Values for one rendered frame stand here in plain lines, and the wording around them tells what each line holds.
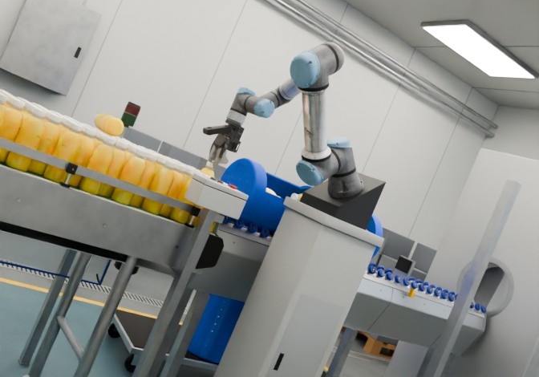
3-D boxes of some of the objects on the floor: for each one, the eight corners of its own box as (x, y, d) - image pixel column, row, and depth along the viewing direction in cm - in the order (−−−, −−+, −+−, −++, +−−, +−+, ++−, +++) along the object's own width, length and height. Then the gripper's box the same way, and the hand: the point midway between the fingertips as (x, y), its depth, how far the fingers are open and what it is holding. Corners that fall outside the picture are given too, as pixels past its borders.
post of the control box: (111, 459, 214) (217, 212, 214) (102, 458, 211) (209, 208, 212) (108, 451, 217) (212, 208, 217) (99, 451, 214) (204, 205, 215)
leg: (143, 411, 259) (197, 283, 259) (131, 411, 255) (187, 281, 255) (138, 404, 263) (192, 278, 264) (127, 403, 260) (181, 276, 260)
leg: (155, 430, 247) (212, 296, 248) (143, 429, 244) (201, 293, 244) (150, 422, 252) (206, 290, 252) (138, 421, 248) (195, 288, 249)
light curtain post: (399, 473, 311) (522, 184, 312) (392, 472, 307) (516, 181, 308) (391, 466, 316) (512, 182, 317) (384, 465, 312) (506, 178, 313)
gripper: (249, 129, 241) (229, 176, 241) (236, 124, 251) (216, 169, 250) (233, 121, 236) (213, 168, 236) (220, 117, 245) (200, 163, 245)
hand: (211, 164), depth 242 cm, fingers closed on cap, 4 cm apart
